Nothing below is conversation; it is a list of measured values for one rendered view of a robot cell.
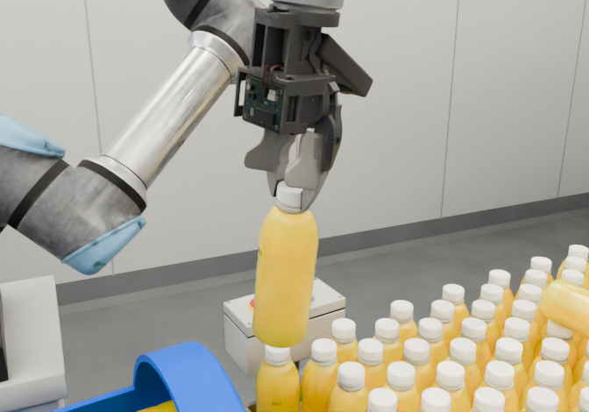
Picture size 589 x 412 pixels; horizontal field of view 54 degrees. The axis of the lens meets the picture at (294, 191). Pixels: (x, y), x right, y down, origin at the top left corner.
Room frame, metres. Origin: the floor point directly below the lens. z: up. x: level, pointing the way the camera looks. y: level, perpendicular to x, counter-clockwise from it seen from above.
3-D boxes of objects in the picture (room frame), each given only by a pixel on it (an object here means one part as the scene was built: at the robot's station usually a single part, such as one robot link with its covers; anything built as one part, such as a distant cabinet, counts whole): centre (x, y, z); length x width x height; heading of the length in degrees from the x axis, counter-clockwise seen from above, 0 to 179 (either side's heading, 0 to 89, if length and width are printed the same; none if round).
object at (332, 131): (0.60, -0.03, 1.48); 0.05 x 0.02 x 0.09; 48
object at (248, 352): (0.94, 0.02, 1.05); 0.20 x 0.10 x 0.10; 121
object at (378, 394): (0.66, -0.12, 1.09); 0.04 x 0.04 x 0.02
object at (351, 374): (0.72, -0.08, 1.09); 0.04 x 0.04 x 0.02
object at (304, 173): (0.59, -0.01, 1.43); 0.06 x 0.03 x 0.09; 138
